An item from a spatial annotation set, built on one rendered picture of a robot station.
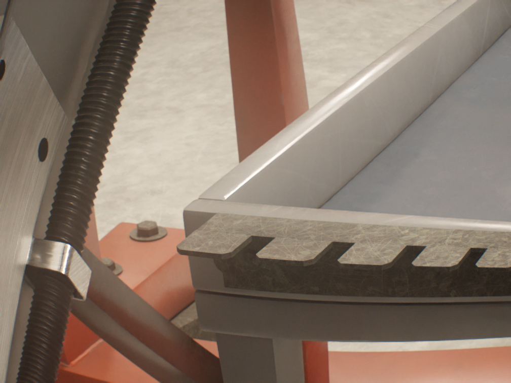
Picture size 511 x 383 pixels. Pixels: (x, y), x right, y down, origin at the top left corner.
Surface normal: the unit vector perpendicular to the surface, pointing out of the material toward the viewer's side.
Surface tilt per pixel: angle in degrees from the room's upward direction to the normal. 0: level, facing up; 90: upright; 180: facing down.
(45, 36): 90
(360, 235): 0
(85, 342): 90
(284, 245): 0
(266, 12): 90
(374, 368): 0
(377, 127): 90
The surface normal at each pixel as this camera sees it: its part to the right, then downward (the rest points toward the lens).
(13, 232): 0.90, 0.07
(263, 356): -0.43, 0.36
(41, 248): -0.35, -0.49
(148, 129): -0.10, -0.93
